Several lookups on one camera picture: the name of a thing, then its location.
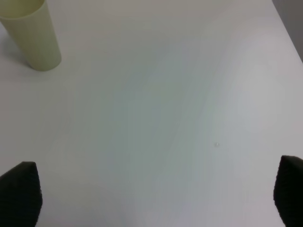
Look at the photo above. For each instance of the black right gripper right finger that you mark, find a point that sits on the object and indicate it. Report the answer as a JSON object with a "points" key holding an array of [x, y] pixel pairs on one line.
{"points": [[288, 191]]}

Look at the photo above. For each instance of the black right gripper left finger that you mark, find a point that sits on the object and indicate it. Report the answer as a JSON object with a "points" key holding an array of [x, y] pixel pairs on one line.
{"points": [[20, 196]]}

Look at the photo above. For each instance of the pale green plastic cup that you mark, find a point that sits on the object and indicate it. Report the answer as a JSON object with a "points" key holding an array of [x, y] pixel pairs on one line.
{"points": [[29, 24]]}

